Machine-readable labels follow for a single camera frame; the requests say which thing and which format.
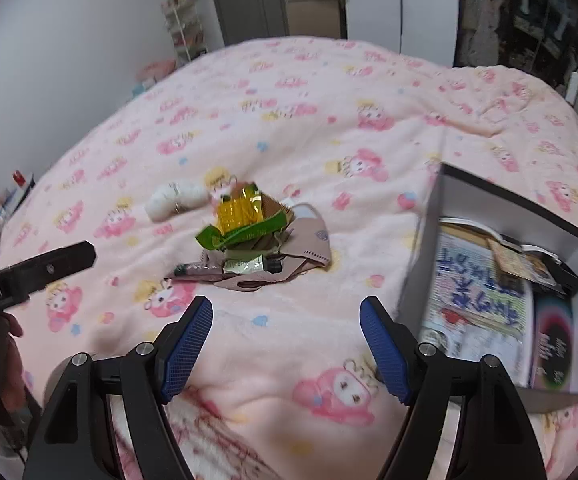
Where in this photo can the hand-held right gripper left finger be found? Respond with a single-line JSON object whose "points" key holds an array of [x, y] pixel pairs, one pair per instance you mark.
{"points": [[189, 345]]}

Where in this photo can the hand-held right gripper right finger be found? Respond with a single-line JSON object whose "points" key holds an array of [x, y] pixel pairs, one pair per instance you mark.
{"points": [[384, 345]]}

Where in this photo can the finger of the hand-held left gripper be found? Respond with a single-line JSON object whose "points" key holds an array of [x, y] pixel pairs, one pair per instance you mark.
{"points": [[59, 262]]}

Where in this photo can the small green sachet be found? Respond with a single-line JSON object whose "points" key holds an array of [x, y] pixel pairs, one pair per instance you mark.
{"points": [[241, 266]]}

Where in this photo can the beige cloth pouch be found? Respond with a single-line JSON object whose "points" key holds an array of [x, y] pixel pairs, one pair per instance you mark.
{"points": [[309, 245]]}

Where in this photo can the white fluffy sock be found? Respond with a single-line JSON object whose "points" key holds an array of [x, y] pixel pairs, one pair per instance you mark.
{"points": [[174, 200]]}

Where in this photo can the yellow green snack wrapper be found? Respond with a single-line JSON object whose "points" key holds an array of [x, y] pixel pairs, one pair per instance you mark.
{"points": [[239, 215]]}

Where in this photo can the black cardboard box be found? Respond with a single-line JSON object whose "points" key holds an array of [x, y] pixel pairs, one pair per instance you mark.
{"points": [[469, 200]]}

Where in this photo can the person's left hand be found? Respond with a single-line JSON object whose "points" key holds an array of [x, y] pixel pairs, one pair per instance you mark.
{"points": [[13, 360]]}

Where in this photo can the cluttered bedside table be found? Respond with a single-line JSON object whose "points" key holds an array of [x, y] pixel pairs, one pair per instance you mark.
{"points": [[14, 200]]}

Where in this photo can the red can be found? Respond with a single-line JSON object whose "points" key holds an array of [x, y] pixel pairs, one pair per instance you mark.
{"points": [[19, 177]]}

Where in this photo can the small brown card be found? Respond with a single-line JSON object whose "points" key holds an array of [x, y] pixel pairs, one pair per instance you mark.
{"points": [[506, 259]]}

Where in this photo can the black flat box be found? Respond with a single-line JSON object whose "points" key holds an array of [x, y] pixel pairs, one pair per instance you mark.
{"points": [[554, 272]]}

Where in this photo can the pink cushion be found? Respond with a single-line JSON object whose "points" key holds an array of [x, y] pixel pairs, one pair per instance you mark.
{"points": [[156, 70]]}

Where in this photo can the pink printed blanket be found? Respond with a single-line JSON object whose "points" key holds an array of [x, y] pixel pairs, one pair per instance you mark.
{"points": [[319, 135]]}

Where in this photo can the white shelf rack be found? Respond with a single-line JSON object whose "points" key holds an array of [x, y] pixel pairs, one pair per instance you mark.
{"points": [[184, 25]]}

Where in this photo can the grey door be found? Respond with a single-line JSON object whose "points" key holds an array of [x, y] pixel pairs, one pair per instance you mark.
{"points": [[239, 0]]}

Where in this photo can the dark open wardrobe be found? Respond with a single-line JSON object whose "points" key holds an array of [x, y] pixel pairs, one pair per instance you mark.
{"points": [[519, 10]]}

